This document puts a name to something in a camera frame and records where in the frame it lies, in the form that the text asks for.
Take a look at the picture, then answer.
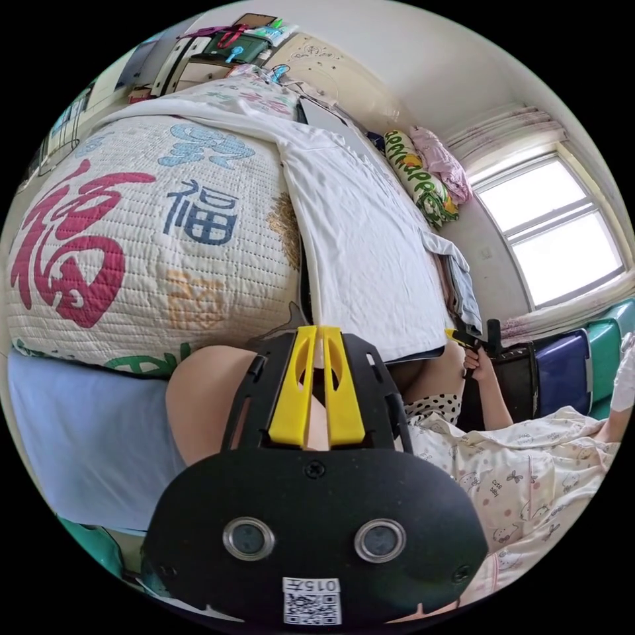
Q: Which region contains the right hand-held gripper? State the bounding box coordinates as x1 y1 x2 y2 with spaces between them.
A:
444 317 491 383

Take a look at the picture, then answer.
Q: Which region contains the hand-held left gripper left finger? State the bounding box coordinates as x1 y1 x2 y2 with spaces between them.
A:
267 325 319 445

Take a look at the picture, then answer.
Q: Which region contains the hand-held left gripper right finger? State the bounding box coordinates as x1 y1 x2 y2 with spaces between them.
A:
322 325 366 446

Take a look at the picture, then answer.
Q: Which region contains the white long sleeve shirt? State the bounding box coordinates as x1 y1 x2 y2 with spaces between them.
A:
101 94 448 364

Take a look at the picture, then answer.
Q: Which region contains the person's right forearm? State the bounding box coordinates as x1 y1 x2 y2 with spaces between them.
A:
480 372 516 429

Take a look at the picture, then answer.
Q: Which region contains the person's right hand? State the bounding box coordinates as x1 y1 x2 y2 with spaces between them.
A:
462 346 498 384

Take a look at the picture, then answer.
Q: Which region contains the pile of clothes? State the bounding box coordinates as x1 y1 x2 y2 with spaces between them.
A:
420 229 483 334

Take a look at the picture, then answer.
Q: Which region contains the blue storage box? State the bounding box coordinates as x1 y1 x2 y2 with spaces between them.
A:
534 329 592 419

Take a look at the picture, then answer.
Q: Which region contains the dark folding board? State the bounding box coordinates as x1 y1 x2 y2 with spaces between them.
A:
296 95 450 370

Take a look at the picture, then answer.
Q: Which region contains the person's body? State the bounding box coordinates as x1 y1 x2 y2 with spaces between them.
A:
165 331 635 624

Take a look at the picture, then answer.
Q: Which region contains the window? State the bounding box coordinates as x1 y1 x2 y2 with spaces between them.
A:
470 152 627 311

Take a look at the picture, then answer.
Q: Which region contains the green storage box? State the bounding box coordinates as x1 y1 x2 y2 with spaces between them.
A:
585 296 635 420

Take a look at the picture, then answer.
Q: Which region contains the green yellow printed pillow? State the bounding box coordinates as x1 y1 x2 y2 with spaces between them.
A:
383 128 460 230

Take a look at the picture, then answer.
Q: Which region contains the pink rolled blanket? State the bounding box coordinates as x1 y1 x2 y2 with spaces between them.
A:
408 126 473 204

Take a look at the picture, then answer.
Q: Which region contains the bed with printed quilt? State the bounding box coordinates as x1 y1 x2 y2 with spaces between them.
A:
5 74 480 536

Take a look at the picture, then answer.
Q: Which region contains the cream bed headboard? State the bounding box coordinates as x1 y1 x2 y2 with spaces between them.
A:
265 32 400 131

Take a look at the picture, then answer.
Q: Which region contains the cluttered shelf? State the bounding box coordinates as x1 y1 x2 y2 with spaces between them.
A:
130 13 294 103

